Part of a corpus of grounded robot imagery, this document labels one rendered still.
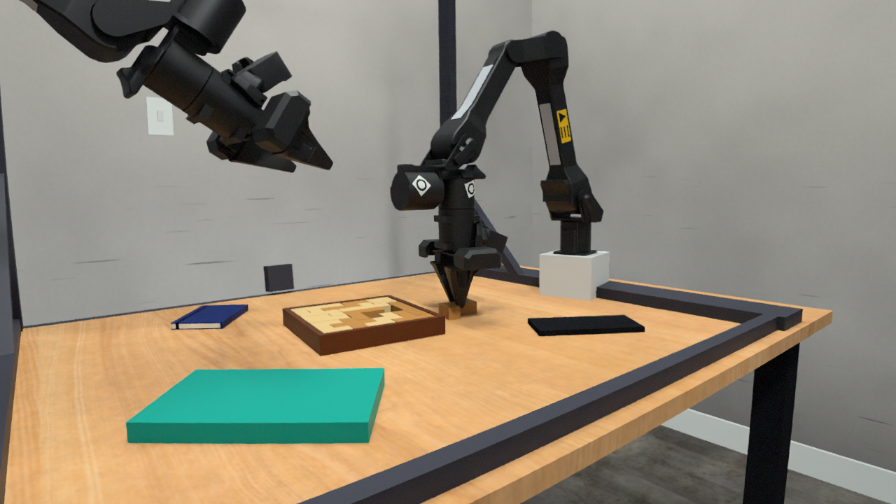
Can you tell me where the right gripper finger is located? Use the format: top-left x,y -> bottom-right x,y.
272,109 -> 333,170
229,136 -> 297,173

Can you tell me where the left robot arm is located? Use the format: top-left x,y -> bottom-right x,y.
390,30 -> 603,256

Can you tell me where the brown wooden puzzle tray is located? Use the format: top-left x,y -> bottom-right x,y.
282,295 -> 445,356

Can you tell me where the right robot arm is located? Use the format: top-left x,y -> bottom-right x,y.
20,0 -> 292,110

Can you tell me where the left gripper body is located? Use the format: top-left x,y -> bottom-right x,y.
419,209 -> 502,270

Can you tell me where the teal flat slab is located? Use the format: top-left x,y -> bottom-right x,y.
125,367 -> 385,444

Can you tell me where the blue notebook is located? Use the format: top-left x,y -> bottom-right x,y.
171,304 -> 249,330

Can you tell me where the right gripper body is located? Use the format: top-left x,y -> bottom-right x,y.
182,67 -> 311,160

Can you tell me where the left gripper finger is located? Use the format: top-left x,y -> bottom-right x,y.
444,265 -> 480,308
430,261 -> 454,302

